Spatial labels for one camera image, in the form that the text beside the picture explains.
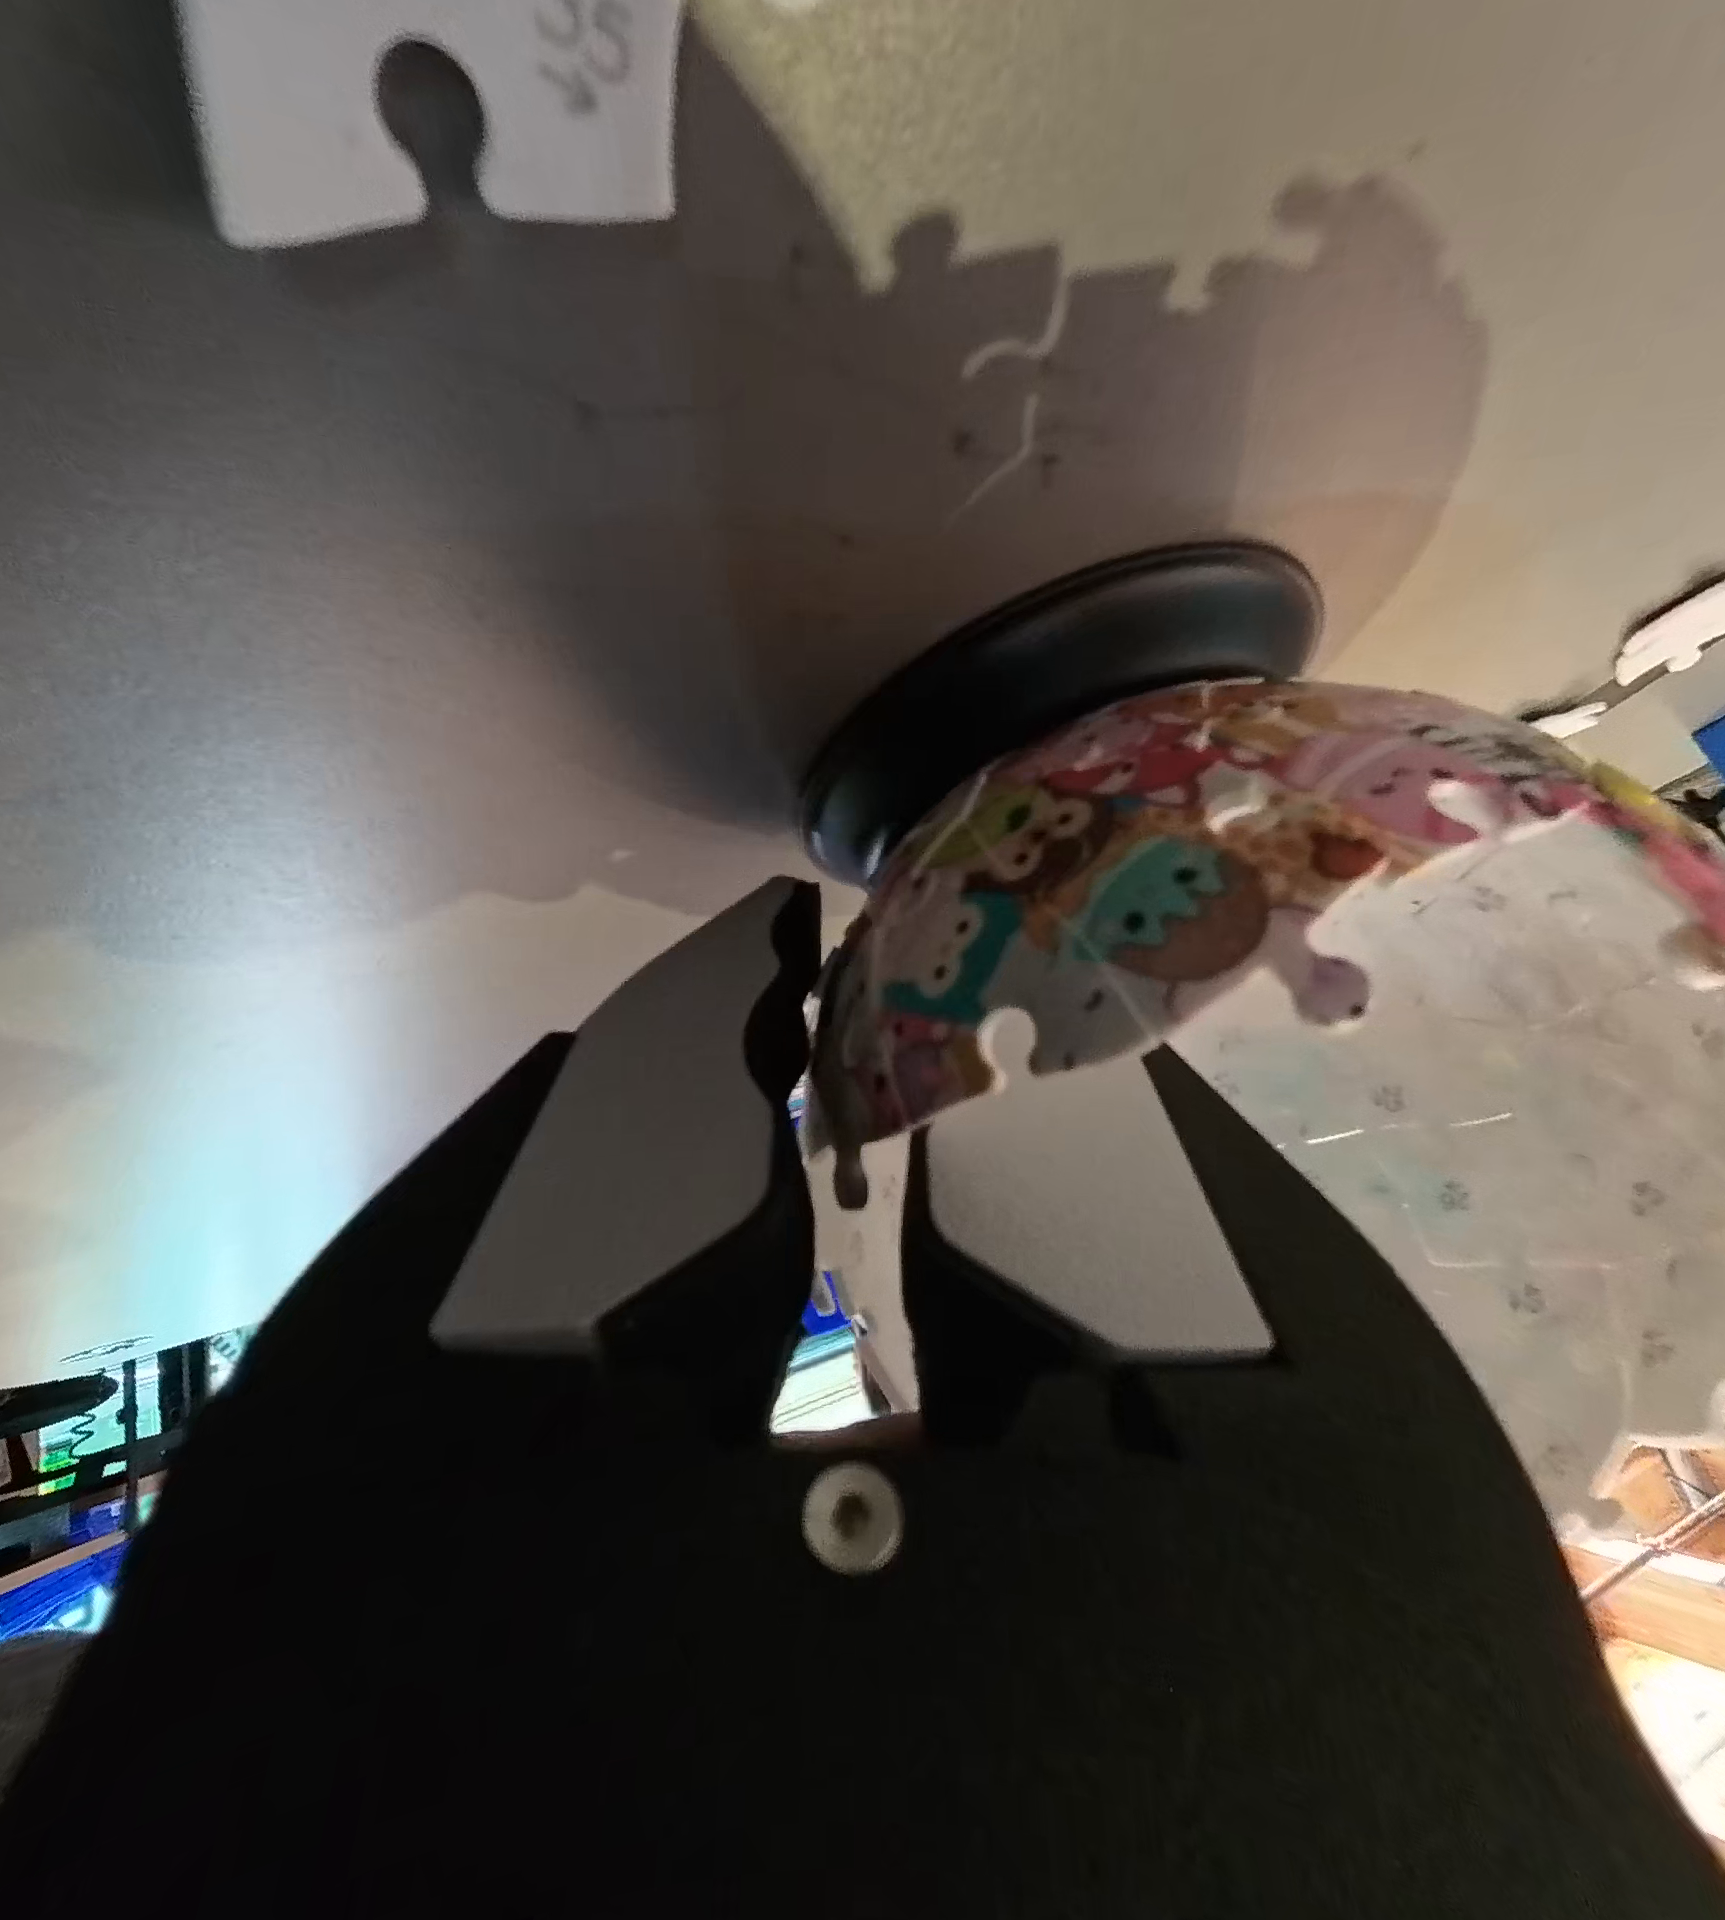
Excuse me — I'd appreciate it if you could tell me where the black ball stand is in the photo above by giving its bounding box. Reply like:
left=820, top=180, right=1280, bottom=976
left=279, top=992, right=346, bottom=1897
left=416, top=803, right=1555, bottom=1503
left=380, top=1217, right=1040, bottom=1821
left=797, top=539, right=1324, bottom=881

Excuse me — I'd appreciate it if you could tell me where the colourful puzzle ball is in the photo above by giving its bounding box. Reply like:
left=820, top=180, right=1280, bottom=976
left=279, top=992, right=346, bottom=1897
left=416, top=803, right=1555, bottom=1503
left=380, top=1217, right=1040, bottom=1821
left=797, top=675, right=1725, bottom=1531

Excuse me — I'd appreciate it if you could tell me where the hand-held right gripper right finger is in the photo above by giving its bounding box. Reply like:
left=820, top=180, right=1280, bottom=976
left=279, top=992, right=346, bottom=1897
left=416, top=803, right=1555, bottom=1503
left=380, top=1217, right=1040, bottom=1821
left=908, top=1044, right=1280, bottom=1442

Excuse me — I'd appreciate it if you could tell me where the white puzzle piece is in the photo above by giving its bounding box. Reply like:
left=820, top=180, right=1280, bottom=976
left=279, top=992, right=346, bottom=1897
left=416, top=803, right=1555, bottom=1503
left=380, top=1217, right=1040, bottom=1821
left=179, top=0, right=684, bottom=248
left=1613, top=555, right=1725, bottom=685

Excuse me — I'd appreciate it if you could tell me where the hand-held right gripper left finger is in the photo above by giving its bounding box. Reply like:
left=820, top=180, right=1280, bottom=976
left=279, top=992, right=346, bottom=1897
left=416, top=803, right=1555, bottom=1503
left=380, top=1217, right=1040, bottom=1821
left=436, top=880, right=819, bottom=1442

